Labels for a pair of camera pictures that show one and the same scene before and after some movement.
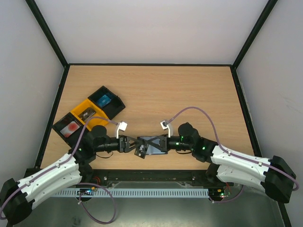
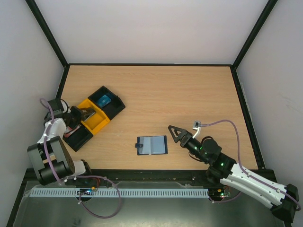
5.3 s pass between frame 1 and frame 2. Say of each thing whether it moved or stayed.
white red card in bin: stayed
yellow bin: stayed
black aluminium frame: stayed
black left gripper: moved
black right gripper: moved
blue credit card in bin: stayed
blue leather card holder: stayed
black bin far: stayed
